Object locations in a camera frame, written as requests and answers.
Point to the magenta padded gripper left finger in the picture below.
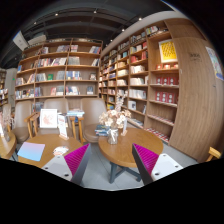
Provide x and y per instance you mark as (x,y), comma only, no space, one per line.
(72,166)

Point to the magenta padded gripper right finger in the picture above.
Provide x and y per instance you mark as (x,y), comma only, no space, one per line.
(152,166)

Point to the light blue pink mouse pad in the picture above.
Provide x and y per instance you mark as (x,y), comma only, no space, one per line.
(31,151)

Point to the round wooden cafe table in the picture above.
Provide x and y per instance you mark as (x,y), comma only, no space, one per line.
(120,154)

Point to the left round wooden table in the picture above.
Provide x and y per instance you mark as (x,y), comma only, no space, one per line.
(50,142)

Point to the small card stand on table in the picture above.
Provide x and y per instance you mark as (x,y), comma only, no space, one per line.
(124,128)

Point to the stack of books on chair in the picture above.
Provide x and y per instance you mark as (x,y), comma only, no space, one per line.
(102,130)

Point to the standing menu card sign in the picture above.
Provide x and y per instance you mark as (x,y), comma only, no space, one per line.
(62,126)

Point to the stack of books on armrest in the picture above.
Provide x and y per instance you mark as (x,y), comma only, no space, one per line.
(76,113)

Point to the glass vase with dried flowers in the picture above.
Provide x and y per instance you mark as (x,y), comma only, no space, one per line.
(115,119)

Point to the white framed picture sign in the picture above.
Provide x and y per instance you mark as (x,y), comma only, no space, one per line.
(48,118)

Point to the beige upholstered armchair right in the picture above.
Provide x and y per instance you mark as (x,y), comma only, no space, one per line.
(93,108)

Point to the beige upholstered armchair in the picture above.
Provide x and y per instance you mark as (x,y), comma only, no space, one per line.
(93,108)
(60,104)
(21,130)

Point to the beige upholstered armchair middle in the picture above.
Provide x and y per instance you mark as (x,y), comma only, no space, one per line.
(60,104)

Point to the wooden chair armrest right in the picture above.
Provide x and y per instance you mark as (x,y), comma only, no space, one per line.
(213,153)

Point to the far left wooden table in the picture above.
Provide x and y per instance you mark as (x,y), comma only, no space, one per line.
(7,148)

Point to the beige upholstered armchair left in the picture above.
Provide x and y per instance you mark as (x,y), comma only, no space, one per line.
(21,130)

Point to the right wooden bookshelf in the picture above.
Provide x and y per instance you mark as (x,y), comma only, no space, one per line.
(134,65)

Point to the wooden bookshelf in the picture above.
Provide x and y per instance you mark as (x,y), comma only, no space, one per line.
(59,68)
(134,65)

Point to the back wooden bookshelf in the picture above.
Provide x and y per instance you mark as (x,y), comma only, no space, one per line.
(59,68)

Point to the yellow poster on shelf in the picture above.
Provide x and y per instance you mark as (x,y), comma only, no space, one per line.
(167,51)

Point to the white ceiling air conditioner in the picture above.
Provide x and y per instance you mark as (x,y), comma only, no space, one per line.
(20,41)

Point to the wall poster on wood panel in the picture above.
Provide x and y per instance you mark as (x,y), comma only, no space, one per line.
(215,63)

